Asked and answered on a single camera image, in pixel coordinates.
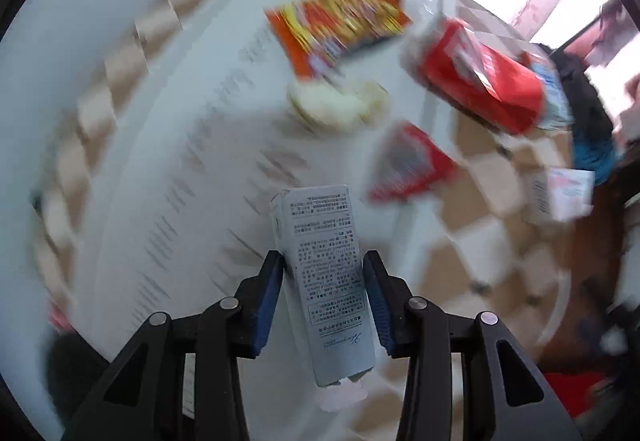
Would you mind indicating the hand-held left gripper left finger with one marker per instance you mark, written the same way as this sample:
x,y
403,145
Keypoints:
x,y
267,306

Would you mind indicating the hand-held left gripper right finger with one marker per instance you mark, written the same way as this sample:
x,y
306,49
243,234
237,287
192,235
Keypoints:
x,y
377,306

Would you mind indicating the white printed carton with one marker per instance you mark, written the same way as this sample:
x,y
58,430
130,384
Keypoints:
x,y
325,266

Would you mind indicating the red snack bag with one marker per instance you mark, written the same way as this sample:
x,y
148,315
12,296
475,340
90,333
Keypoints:
x,y
475,76

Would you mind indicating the orange snack packet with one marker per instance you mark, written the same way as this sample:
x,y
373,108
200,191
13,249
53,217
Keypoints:
x,y
335,21

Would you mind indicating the red triangular packet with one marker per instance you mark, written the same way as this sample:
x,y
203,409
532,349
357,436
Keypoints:
x,y
405,163

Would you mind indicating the checked printed tablecloth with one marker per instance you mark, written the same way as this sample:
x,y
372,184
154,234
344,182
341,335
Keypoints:
x,y
175,146

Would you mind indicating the crumpled white tissue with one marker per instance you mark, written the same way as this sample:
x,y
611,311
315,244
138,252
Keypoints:
x,y
335,103

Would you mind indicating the small white box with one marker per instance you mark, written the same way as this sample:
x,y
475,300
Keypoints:
x,y
562,193

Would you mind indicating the blue blanket pile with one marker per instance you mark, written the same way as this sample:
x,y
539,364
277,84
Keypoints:
x,y
592,151

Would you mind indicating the dark clothes pile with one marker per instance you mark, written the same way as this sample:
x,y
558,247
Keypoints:
x,y
580,91

